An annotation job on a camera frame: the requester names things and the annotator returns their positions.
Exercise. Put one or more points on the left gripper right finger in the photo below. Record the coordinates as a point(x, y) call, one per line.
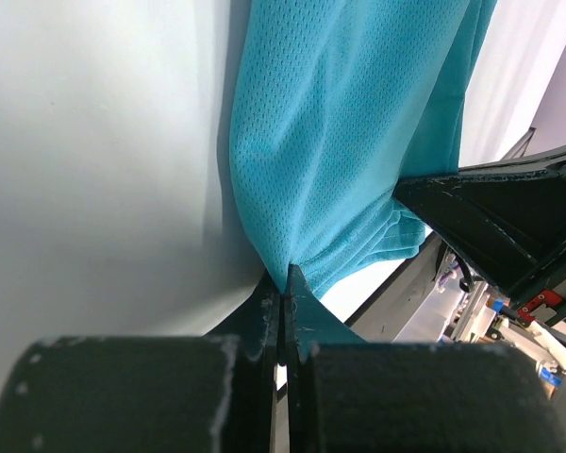
point(349, 395)

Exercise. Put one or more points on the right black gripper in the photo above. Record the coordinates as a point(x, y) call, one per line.
point(507, 219)

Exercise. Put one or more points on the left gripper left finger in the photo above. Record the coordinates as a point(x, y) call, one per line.
point(212, 393)

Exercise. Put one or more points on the teal t shirt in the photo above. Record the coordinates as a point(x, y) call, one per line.
point(335, 102)

